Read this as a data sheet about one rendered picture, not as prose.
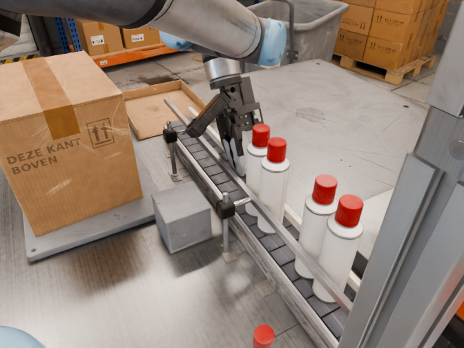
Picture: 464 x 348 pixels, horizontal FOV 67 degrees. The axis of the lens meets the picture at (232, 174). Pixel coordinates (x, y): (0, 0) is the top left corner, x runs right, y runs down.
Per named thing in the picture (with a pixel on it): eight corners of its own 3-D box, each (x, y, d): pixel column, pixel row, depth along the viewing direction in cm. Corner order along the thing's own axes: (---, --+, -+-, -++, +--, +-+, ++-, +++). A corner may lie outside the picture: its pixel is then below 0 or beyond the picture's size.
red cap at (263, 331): (260, 330, 60) (261, 319, 58) (277, 342, 59) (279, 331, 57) (248, 345, 58) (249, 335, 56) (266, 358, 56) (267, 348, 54)
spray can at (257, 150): (273, 213, 76) (281, 130, 64) (252, 221, 74) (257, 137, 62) (260, 199, 80) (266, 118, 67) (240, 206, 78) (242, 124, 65)
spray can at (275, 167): (287, 229, 72) (298, 144, 60) (265, 238, 70) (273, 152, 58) (273, 214, 76) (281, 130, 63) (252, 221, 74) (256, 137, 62)
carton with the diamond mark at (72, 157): (143, 198, 84) (123, 92, 68) (35, 238, 74) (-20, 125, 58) (107, 141, 105) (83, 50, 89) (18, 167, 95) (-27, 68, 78)
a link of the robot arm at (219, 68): (210, 59, 71) (197, 67, 78) (216, 81, 71) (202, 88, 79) (243, 52, 74) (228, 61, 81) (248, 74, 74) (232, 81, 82)
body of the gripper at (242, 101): (266, 128, 77) (253, 72, 75) (230, 138, 74) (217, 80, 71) (250, 130, 84) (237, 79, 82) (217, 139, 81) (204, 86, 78)
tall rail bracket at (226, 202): (253, 246, 75) (257, 186, 65) (223, 259, 72) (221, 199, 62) (246, 237, 77) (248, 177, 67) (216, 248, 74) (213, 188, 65)
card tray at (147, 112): (215, 121, 119) (214, 110, 116) (139, 140, 109) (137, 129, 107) (181, 89, 140) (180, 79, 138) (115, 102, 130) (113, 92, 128)
